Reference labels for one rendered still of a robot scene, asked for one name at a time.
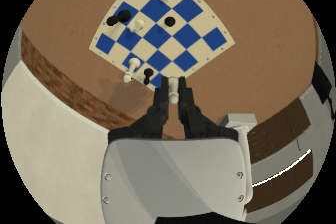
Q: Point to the blue and cream chessboard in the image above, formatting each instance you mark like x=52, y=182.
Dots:
x=197, y=37

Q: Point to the white chess pawn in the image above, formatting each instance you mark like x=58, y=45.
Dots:
x=173, y=86

